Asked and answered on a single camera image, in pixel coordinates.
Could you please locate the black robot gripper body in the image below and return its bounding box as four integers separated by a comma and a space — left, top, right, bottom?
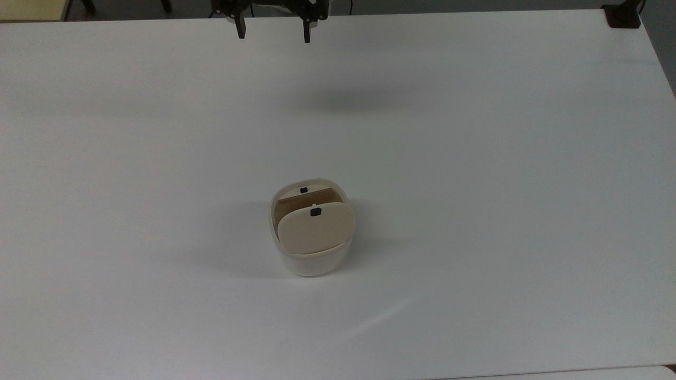
211, 0, 329, 23

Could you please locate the beige swing bin lid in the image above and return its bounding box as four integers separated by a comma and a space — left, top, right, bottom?
277, 203, 355, 255

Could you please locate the cream plastic trash bin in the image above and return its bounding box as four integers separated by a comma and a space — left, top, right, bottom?
269, 178, 356, 278

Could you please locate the yellowish wooden board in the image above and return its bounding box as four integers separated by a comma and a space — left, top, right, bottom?
0, 0, 72, 22

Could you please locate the black camera stand clamp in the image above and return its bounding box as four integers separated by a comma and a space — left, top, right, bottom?
602, 0, 643, 29

